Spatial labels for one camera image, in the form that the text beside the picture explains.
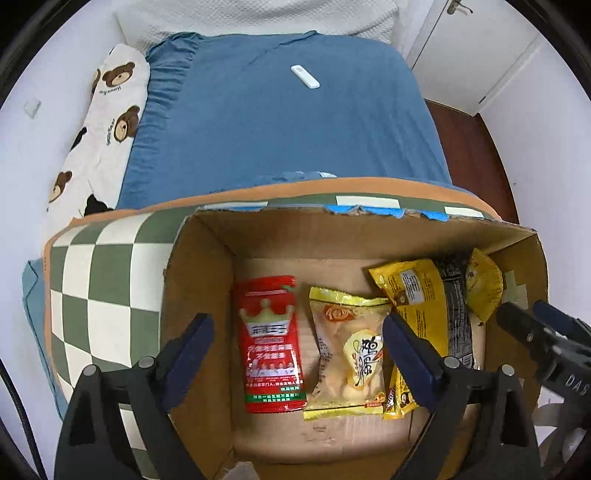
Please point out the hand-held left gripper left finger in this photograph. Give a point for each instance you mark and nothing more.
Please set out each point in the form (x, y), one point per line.
(196, 344)

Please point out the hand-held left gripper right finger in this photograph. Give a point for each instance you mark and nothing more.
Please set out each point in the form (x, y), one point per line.
(404, 350)

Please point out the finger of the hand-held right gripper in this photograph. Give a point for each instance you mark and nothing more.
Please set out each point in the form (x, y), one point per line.
(561, 318)
(519, 325)

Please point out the brown cardboard box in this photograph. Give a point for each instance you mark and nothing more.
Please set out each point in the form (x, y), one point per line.
(323, 258)

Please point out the round yellow snack packet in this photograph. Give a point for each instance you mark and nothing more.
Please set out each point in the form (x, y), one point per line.
(485, 286)

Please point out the clear yellow snack packet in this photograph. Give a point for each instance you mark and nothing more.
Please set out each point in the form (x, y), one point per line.
(348, 355)

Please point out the large yellow snack packet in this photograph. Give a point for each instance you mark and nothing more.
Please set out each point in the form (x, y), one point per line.
(418, 295)

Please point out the black snack packet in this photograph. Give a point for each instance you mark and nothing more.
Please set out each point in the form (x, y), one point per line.
(457, 314)

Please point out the red crown print snack packet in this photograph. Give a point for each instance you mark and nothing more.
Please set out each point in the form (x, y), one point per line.
(272, 346)

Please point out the green white checkered mat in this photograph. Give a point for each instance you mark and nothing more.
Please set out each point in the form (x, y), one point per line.
(97, 286)

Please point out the beige tape strip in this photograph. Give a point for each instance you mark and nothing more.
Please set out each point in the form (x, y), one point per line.
(235, 206)
(367, 201)
(463, 211)

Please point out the bear print pillow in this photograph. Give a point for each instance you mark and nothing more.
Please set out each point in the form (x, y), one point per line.
(101, 134)

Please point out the blue bed sheet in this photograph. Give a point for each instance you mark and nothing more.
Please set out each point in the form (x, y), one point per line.
(286, 124)

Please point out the white door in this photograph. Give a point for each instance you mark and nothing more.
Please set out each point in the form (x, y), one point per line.
(471, 50)

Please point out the white remote control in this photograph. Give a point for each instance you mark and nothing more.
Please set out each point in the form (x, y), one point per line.
(304, 76)

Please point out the white quilt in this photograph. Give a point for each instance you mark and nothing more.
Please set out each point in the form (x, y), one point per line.
(258, 18)

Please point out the white wall socket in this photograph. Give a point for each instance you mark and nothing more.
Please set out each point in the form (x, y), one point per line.
(32, 108)

